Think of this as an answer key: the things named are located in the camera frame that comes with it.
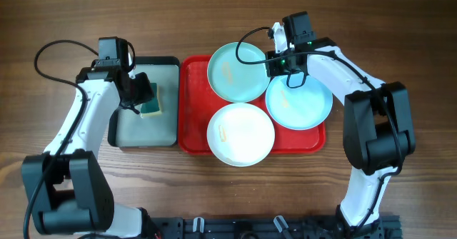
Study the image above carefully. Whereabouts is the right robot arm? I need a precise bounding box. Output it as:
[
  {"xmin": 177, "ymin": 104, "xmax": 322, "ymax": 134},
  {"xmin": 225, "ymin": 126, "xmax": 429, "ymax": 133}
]
[{"xmin": 266, "ymin": 11, "xmax": 416, "ymax": 237}]

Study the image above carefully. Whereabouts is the white plate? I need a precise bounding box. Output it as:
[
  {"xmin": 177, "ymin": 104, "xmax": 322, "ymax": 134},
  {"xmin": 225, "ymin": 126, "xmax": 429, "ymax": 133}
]
[{"xmin": 206, "ymin": 103, "xmax": 276, "ymax": 167}]

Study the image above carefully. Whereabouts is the black tray with grey liner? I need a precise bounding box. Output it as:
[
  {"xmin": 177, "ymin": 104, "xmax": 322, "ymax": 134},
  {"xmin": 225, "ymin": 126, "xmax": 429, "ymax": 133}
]
[{"xmin": 107, "ymin": 56, "xmax": 180, "ymax": 148}]

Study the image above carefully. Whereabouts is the left black cable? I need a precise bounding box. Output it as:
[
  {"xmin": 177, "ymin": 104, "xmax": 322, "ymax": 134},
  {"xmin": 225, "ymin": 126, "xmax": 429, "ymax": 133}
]
[{"xmin": 22, "ymin": 39, "xmax": 137, "ymax": 239}]

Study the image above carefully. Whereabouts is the pale green plate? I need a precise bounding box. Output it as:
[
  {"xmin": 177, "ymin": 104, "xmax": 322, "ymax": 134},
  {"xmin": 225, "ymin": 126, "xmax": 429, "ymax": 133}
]
[{"xmin": 207, "ymin": 42, "xmax": 270, "ymax": 103}]

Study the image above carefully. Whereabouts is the red plastic tray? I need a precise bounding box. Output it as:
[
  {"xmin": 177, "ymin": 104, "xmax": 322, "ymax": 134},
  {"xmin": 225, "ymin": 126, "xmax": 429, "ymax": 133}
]
[{"xmin": 178, "ymin": 55, "xmax": 326, "ymax": 156}]

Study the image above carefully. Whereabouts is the light blue plate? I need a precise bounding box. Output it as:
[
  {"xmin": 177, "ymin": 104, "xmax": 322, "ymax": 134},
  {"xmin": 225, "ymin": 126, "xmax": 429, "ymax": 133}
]
[{"xmin": 265, "ymin": 74, "xmax": 333, "ymax": 131}]

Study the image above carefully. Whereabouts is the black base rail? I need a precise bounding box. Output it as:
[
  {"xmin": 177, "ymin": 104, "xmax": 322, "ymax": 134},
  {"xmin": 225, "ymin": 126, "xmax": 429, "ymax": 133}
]
[{"xmin": 142, "ymin": 215, "xmax": 403, "ymax": 239}]

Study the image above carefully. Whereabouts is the green and yellow sponge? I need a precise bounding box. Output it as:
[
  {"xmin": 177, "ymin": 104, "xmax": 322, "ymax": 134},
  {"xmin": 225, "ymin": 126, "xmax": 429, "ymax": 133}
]
[{"xmin": 140, "ymin": 83, "xmax": 162, "ymax": 118}]

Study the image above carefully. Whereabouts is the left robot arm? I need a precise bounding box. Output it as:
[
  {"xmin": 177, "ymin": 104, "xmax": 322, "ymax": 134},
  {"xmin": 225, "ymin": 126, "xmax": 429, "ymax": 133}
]
[{"xmin": 21, "ymin": 37, "xmax": 162, "ymax": 238}]

